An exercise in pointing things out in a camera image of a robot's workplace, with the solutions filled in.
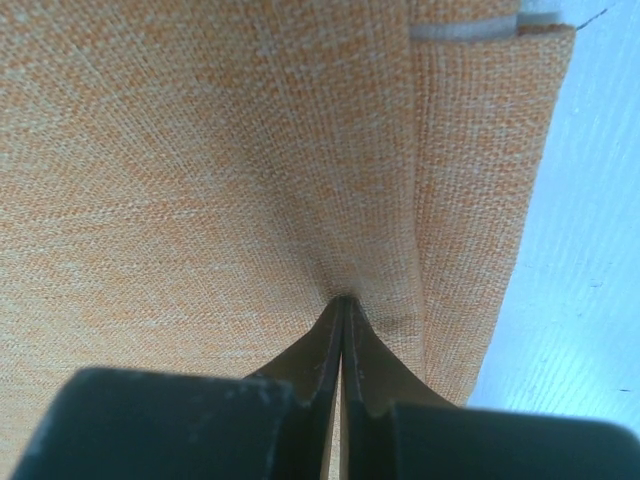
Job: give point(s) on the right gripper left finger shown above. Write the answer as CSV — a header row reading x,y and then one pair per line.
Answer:
x,y
276,423

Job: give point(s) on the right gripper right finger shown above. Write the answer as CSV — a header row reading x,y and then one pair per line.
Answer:
x,y
395,427

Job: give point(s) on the orange cloth placemat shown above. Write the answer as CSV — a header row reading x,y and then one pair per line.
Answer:
x,y
186,184

